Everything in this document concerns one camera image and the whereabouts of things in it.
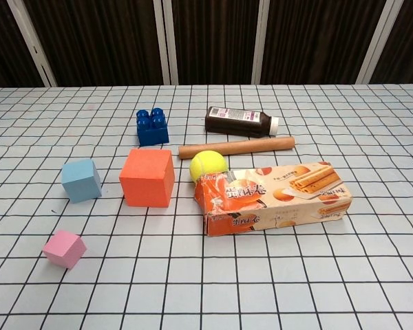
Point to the medium light blue foam cube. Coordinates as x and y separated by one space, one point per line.
81 182

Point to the blue studded plastic brick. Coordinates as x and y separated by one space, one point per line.
153 134

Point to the brown cylindrical rod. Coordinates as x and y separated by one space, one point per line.
254 145

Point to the dark ribbed screen panel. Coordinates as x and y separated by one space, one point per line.
409 41
3 41
213 41
96 41
323 41

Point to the checked light blue tablecloth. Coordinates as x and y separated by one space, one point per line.
296 275

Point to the yellow tennis ball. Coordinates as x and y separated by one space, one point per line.
206 165

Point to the large orange foam cube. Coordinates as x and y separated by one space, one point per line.
144 182

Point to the orange egg roll box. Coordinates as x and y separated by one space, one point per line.
268 203

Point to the small pink foam cube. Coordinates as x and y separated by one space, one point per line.
63 249

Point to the brown bottle white cap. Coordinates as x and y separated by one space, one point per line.
234 125

